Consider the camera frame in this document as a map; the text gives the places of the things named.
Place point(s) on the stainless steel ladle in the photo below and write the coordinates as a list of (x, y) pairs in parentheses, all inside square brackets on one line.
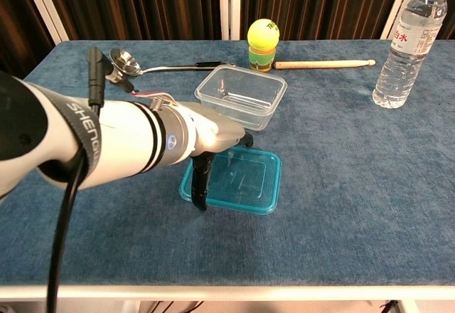
[(124, 62)]

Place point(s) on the yellow tennis ball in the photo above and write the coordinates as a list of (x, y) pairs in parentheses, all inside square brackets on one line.
[(263, 33)]

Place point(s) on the clear plastic water bottle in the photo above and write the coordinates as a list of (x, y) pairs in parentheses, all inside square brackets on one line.
[(401, 67)]

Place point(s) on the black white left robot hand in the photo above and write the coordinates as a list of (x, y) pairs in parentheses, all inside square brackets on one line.
[(213, 131)]

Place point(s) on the white frame post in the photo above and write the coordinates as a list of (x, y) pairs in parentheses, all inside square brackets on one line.
[(45, 7), (400, 0), (230, 3)]

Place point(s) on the blue translucent plastic lid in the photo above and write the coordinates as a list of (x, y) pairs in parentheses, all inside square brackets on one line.
[(245, 181)]

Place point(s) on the wooden drumstick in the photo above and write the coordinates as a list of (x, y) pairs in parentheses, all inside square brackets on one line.
[(320, 64)]

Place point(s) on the dark brown pleated curtain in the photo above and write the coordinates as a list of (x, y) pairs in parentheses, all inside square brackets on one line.
[(142, 7)]

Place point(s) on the blue velvet table cloth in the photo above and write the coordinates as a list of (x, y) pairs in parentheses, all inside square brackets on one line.
[(337, 185)]

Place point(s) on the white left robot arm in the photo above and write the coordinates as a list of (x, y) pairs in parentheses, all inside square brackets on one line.
[(124, 138)]

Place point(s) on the clear plastic food container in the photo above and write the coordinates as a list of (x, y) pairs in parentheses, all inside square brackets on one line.
[(241, 92)]

